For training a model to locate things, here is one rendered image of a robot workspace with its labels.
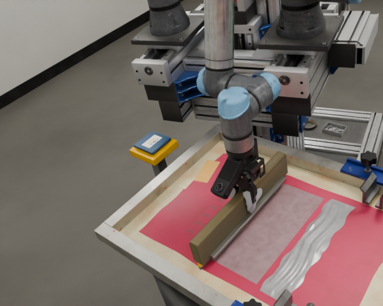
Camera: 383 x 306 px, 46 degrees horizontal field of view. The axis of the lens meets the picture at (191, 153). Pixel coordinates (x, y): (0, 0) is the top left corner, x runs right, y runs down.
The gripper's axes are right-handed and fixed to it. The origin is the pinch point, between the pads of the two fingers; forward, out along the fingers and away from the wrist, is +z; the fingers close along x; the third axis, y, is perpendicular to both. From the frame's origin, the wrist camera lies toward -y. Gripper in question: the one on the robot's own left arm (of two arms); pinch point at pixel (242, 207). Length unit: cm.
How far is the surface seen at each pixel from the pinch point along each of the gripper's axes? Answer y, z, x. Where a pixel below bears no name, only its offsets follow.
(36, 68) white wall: 117, 82, 340
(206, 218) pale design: -5.0, 4.9, 10.0
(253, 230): -1.8, 4.8, -4.4
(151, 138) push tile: 14, 3, 52
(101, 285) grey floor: -7, 101, 99
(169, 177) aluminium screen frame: 0.5, 1.7, 29.2
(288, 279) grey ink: -10.8, 4.6, -20.7
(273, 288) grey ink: -14.9, 4.4, -19.2
